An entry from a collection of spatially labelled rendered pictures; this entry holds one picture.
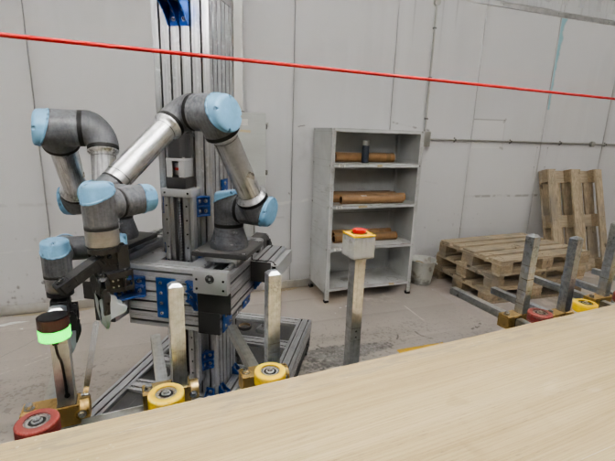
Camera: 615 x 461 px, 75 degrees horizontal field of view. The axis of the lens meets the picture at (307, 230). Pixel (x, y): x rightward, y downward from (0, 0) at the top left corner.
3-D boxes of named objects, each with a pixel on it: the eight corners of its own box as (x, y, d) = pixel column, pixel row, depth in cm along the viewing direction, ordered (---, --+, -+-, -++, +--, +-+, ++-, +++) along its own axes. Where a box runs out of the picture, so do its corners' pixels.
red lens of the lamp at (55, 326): (39, 322, 86) (37, 312, 86) (71, 317, 88) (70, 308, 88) (34, 335, 81) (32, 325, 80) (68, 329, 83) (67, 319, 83)
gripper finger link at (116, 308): (131, 326, 103) (127, 292, 100) (106, 334, 99) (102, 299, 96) (126, 322, 105) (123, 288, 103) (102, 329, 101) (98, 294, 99)
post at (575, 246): (548, 346, 169) (569, 235, 158) (554, 345, 171) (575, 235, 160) (556, 350, 166) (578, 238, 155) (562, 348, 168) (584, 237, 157)
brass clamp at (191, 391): (143, 401, 104) (141, 383, 103) (196, 389, 110) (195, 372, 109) (144, 415, 99) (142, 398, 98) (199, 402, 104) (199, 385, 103)
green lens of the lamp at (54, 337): (40, 332, 87) (39, 323, 86) (72, 327, 89) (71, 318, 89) (35, 346, 81) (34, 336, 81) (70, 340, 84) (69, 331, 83)
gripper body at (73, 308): (80, 318, 127) (77, 282, 124) (78, 330, 120) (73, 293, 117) (52, 322, 124) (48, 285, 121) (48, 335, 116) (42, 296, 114)
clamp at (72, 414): (26, 423, 94) (23, 403, 92) (91, 408, 99) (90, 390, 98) (21, 439, 89) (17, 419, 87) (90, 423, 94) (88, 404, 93)
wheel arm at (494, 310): (448, 294, 181) (450, 286, 180) (455, 294, 182) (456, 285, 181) (537, 340, 142) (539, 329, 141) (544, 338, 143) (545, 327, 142)
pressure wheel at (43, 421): (25, 456, 87) (17, 411, 84) (67, 446, 90) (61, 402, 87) (16, 486, 80) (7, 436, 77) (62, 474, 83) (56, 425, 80)
